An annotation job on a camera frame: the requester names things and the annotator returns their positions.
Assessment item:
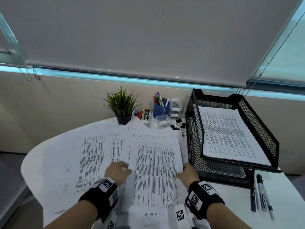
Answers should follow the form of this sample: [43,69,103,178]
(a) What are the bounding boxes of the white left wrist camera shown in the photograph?
[105,211,118,229]

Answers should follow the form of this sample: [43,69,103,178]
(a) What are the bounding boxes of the grey low cabinet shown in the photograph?
[0,155,28,229]

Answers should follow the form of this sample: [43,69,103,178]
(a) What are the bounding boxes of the wide grey roller blind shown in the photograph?
[0,0,303,87]

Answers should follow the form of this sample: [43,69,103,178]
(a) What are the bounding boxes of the potted green plant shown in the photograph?
[102,87,141,126]

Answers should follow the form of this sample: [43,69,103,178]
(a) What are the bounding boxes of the black left wristband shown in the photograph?
[78,177,119,223]

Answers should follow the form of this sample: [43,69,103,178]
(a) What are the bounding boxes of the white box with dark label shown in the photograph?
[141,109,151,123]

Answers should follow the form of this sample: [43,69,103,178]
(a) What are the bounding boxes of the black right wristband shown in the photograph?
[185,180,226,221]

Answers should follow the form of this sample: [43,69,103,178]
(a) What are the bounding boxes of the printed paper bundle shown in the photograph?
[198,105,273,167]
[121,137,184,212]

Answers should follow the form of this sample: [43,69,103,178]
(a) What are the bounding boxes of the black mesh paper tray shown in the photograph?
[185,88,283,189]

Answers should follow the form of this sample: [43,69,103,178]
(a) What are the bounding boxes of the black marker pen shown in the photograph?
[256,174,275,220]

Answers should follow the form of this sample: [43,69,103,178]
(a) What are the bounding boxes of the white table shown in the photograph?
[21,116,305,229]

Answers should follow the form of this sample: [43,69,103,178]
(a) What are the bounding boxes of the black wristband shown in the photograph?
[185,180,226,221]
[78,177,119,223]

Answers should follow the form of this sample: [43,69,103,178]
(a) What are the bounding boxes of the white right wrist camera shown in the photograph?
[174,204,198,229]

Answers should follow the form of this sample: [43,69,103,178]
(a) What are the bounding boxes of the blue pen holder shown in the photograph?
[153,97,171,118]

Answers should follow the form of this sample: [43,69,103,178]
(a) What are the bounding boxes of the person's left hand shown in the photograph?
[104,161,132,188]

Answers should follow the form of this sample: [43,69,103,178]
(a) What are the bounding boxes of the glass window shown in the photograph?
[0,11,305,102]

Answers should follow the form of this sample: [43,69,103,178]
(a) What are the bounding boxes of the clear plastic lidded box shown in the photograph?
[153,116,172,129]

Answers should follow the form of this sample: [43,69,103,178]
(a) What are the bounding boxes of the dark blue pen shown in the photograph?
[250,188,257,212]

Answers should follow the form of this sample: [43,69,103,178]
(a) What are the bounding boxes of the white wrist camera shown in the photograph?
[105,211,118,229]
[174,204,198,229]

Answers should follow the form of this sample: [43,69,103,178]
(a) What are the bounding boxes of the metal bead chain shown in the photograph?
[18,66,41,82]
[234,19,305,97]

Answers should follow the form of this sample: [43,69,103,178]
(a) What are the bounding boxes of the person's right forearm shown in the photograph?
[206,203,253,229]

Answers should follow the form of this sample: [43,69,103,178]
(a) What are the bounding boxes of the pile of papers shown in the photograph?
[44,116,189,229]

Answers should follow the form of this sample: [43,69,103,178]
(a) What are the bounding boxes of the person's right hand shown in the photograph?
[176,162,200,189]

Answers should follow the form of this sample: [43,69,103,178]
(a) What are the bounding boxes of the cluster of black binder clips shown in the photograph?
[169,118,187,137]

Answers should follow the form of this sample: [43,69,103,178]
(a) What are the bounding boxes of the white tape dispenser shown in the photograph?
[169,98,183,118]

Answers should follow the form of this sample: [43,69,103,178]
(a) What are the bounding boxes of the person's left forearm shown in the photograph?
[43,201,98,229]

